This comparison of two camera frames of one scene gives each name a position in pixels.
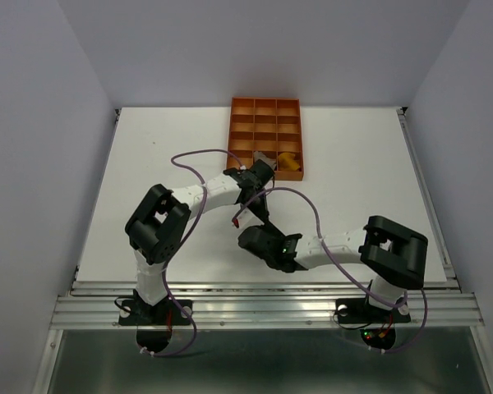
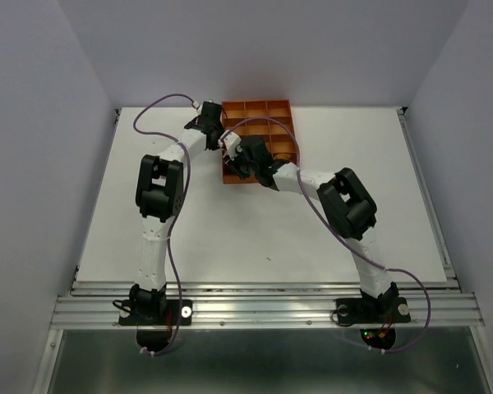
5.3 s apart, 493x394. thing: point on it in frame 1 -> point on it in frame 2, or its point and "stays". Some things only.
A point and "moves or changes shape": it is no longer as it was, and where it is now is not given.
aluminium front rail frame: [264, 304] stays
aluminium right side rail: [453, 281] stays
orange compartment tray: [267, 125] moves or changes shape
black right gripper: [268, 228] -> [232, 165]
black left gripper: [263, 208] -> [220, 126]
